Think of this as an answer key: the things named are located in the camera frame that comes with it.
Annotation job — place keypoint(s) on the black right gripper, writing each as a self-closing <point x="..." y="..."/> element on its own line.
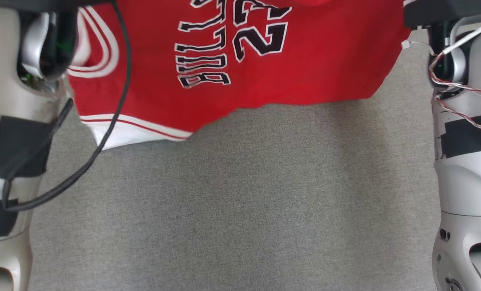
<point x="446" y="10"/>

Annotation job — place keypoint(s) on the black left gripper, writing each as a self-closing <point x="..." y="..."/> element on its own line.
<point x="42" y="4"/>

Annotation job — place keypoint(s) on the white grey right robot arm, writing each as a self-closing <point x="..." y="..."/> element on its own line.
<point x="467" y="182"/>

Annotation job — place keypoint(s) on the red Bulls basketball jersey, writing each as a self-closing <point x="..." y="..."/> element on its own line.
<point x="325" y="60"/>

